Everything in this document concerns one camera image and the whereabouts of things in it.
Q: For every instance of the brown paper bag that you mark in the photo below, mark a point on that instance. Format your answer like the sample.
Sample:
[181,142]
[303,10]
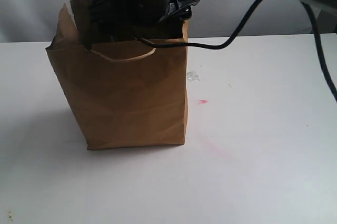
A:
[121,92]

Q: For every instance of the clear plastic scrap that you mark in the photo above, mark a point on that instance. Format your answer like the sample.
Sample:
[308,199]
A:
[192,76]

